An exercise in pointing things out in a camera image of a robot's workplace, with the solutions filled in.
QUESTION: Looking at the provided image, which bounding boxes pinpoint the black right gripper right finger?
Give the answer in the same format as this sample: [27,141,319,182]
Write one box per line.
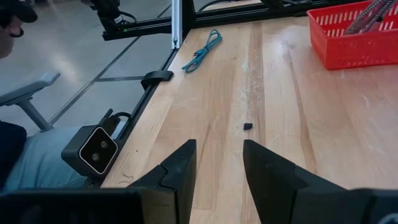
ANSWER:
[243,139,398,224]

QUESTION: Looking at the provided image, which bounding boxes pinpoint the person's head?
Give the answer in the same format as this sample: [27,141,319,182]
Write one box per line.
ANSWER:
[0,0,38,60]

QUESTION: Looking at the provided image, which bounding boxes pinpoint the silver angle bracket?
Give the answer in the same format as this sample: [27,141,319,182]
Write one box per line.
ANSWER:
[171,0,183,50]

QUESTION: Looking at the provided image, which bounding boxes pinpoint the teal braided cable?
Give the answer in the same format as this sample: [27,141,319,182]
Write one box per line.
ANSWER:
[182,29,223,74]

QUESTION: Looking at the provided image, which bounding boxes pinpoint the grey chair armrest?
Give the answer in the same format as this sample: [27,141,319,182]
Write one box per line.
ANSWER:
[0,72,62,132]

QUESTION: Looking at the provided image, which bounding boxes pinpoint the person's torso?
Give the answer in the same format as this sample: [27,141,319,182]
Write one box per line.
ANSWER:
[0,120,28,187]

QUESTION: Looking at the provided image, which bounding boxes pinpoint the person's leg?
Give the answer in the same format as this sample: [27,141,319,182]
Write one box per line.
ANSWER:
[0,126,121,192]

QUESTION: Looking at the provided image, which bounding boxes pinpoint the red plastic basket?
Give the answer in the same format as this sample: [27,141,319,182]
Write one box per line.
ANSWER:
[306,0,398,70]

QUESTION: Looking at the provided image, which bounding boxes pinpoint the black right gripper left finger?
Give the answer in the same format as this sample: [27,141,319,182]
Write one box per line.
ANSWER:
[0,139,197,224]

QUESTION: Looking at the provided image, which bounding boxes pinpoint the black depth camera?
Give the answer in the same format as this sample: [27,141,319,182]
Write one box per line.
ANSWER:
[61,108,131,179]

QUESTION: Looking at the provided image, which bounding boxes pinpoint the black aluminium table frame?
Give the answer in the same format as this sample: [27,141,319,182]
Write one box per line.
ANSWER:
[90,0,368,189]

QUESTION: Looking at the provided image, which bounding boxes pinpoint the grey braided cable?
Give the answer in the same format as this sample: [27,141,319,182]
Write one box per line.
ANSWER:
[343,0,398,35]

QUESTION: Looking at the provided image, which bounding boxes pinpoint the black frame clamp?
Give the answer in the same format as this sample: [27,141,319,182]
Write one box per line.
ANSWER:
[141,70,174,91]

